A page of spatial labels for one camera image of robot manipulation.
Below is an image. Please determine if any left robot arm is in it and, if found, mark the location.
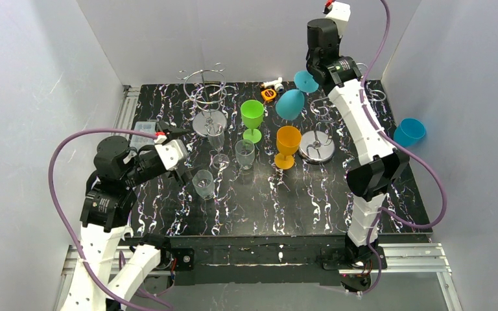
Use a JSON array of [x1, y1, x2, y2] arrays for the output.
[[62, 121, 191, 310]]

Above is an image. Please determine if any clear stemless glass centre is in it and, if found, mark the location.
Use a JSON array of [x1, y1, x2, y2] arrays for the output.
[[235, 139, 255, 170]]

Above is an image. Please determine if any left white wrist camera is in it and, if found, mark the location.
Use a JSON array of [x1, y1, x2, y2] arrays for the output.
[[154, 132, 188, 171]]

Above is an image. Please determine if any clear plastic screw box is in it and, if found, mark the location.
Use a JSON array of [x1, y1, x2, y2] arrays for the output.
[[130, 121, 157, 150]]

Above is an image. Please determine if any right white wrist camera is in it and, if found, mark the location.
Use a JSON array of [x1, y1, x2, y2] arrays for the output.
[[324, 0, 351, 36]]

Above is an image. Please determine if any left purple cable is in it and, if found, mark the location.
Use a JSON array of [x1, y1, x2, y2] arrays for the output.
[[47, 128, 177, 311]]

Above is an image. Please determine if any orange plastic wine glass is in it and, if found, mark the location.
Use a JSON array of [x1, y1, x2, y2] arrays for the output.
[[274, 126, 302, 170]]

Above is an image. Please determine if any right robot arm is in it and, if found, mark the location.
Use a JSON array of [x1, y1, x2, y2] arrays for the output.
[[306, 18, 409, 264]]

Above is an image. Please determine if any clear stemless glass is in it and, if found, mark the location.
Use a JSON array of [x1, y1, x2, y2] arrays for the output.
[[192, 170, 215, 200], [235, 139, 255, 170]]

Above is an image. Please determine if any blue plastic wine glass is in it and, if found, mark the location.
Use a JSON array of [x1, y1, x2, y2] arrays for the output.
[[275, 71, 320, 121], [394, 118, 427, 148]]

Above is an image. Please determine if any clear stemless glass front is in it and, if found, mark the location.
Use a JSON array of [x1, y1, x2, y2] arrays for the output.
[[192, 170, 215, 200]]

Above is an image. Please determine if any chrome glass rack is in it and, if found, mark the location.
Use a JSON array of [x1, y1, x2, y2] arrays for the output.
[[176, 62, 235, 137], [299, 61, 394, 165]]

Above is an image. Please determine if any green plastic wine glass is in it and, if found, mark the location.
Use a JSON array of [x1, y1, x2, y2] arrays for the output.
[[240, 100, 265, 144]]

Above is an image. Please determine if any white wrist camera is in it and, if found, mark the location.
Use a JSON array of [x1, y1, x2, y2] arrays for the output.
[[154, 132, 188, 171], [324, 0, 351, 36]]

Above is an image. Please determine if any tall clear champagne flute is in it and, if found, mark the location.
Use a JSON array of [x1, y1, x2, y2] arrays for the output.
[[206, 122, 230, 170]]

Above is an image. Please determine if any yellow tape measure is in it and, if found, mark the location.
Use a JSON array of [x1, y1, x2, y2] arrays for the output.
[[261, 88, 277, 102]]

